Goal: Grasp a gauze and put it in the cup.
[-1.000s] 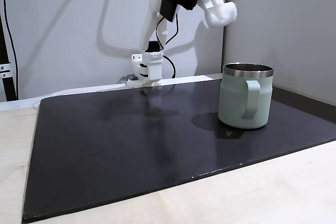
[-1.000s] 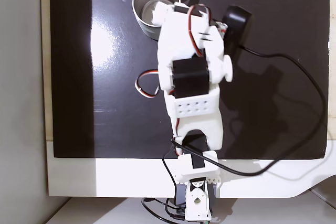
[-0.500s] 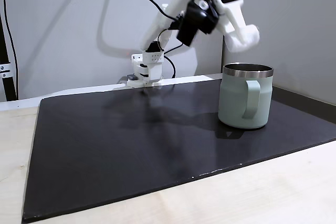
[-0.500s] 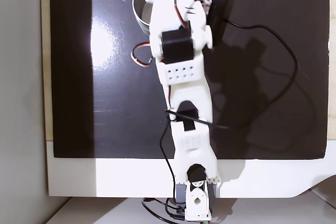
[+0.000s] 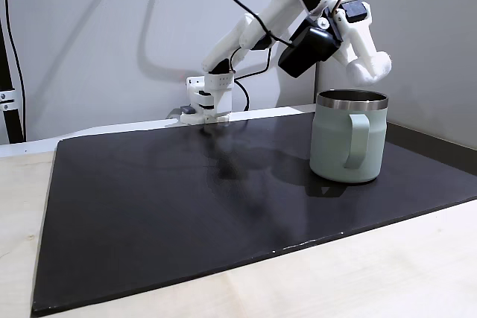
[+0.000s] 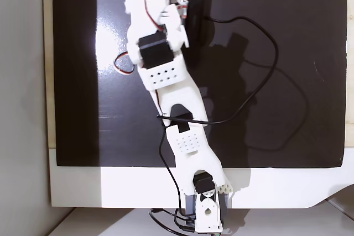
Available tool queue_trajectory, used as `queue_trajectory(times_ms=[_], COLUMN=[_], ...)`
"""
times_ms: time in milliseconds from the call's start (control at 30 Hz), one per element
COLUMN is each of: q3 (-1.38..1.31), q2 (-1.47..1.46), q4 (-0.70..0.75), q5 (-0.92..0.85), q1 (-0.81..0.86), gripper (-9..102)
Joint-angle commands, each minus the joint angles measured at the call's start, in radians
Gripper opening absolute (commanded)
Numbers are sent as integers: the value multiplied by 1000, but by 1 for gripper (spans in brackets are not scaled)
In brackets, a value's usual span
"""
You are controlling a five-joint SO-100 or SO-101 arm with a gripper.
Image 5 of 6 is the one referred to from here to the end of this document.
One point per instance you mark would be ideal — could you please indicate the grey clamp knob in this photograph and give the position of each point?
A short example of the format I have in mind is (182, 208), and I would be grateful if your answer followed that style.
(187, 110)

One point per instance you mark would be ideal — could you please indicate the black camera box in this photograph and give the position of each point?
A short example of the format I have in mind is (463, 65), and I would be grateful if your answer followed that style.
(309, 51)

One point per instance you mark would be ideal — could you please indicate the black stand pole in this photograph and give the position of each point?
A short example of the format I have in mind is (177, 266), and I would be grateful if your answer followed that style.
(8, 109)

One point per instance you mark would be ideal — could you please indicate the white stand bracket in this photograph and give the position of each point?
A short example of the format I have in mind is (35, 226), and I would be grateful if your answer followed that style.
(6, 100)

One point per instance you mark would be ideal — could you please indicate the pale green metal cup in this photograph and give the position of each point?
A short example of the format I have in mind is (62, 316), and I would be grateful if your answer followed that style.
(335, 146)

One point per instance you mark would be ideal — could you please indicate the black table mat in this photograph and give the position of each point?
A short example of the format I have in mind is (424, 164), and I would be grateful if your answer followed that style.
(186, 228)

